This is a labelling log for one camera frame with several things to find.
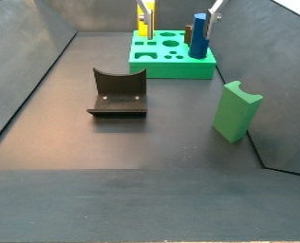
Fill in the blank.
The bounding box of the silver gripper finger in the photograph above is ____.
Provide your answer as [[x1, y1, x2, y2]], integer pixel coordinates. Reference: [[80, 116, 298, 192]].
[[204, 0, 227, 39], [135, 0, 155, 41]]

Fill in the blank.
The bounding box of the green arch block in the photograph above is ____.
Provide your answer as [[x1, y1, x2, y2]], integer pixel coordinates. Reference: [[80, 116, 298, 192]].
[[212, 81, 262, 143]]

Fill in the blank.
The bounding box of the green shape sorter board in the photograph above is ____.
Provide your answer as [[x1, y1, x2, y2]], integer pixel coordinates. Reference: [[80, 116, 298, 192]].
[[128, 30, 215, 80]]

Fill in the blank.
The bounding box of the yellow rectangular block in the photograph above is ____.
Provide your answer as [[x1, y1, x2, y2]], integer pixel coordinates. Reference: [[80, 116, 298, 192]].
[[136, 0, 156, 37]]

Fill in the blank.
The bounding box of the brown star block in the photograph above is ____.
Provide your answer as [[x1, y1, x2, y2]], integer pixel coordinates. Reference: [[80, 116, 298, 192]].
[[184, 25, 191, 45]]

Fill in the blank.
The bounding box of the blue octagonal prism block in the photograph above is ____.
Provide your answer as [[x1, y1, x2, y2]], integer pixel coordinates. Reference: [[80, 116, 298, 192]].
[[188, 13, 208, 59]]

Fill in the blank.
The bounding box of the black curved holder stand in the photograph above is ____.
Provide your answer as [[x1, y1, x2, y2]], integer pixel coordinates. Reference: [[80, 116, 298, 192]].
[[87, 68, 147, 116]]

